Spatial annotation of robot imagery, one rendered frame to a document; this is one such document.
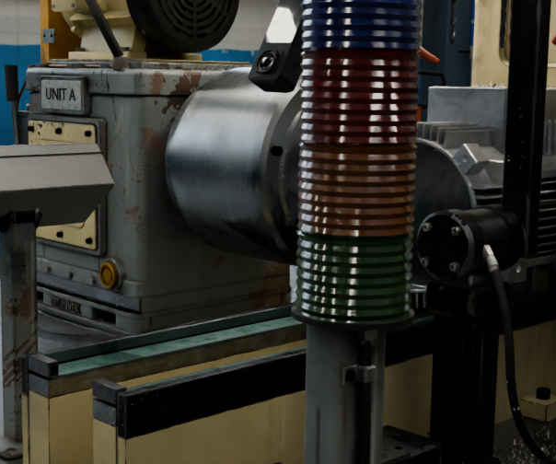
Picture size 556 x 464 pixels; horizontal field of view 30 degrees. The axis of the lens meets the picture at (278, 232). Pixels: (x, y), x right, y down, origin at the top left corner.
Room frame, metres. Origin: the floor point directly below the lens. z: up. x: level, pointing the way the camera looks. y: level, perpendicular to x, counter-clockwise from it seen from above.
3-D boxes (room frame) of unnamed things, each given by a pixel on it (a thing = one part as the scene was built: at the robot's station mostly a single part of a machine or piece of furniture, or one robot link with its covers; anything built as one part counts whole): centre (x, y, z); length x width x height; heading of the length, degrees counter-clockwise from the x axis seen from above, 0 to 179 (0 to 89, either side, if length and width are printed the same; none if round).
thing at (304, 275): (0.52, -0.04, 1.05); 0.06 x 0.06 x 0.04
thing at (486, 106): (1.13, -0.24, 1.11); 0.12 x 0.11 x 0.07; 133
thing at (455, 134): (1.11, -0.21, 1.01); 0.20 x 0.19 x 0.19; 133
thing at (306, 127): (0.52, -0.04, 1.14); 0.06 x 0.06 x 0.04
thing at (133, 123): (1.54, 0.20, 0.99); 0.35 x 0.31 x 0.37; 44
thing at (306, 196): (0.52, -0.04, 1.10); 0.06 x 0.06 x 0.04
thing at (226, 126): (1.37, 0.03, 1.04); 0.37 x 0.25 x 0.25; 44
